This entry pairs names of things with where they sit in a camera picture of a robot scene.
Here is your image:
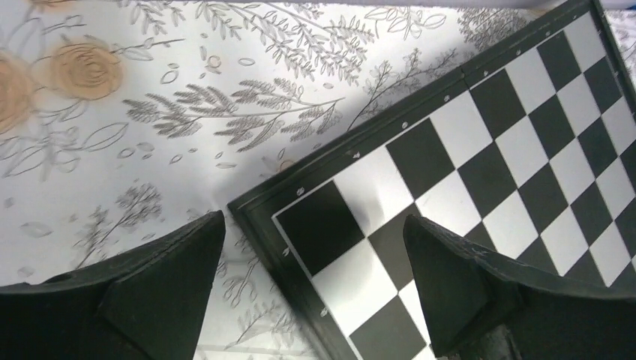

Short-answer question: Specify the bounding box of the black white chessboard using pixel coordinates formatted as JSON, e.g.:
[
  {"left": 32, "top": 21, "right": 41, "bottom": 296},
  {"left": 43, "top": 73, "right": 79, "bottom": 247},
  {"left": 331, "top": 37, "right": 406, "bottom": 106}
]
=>
[{"left": 229, "top": 1, "right": 635, "bottom": 359}]

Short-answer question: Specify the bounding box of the floral tablecloth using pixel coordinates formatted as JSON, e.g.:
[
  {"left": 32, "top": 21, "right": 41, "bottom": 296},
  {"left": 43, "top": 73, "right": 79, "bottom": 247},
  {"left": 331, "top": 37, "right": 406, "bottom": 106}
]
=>
[{"left": 0, "top": 0, "right": 636, "bottom": 360}]

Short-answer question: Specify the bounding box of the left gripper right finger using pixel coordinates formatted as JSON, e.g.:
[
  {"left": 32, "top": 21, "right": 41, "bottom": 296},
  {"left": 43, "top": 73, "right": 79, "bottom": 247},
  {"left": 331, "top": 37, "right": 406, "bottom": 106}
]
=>
[{"left": 403, "top": 215, "right": 635, "bottom": 359}]

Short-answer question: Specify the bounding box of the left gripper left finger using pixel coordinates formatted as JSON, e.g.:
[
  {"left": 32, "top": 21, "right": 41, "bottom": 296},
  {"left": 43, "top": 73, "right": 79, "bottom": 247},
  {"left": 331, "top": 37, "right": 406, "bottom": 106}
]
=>
[{"left": 1, "top": 211, "right": 226, "bottom": 359}]

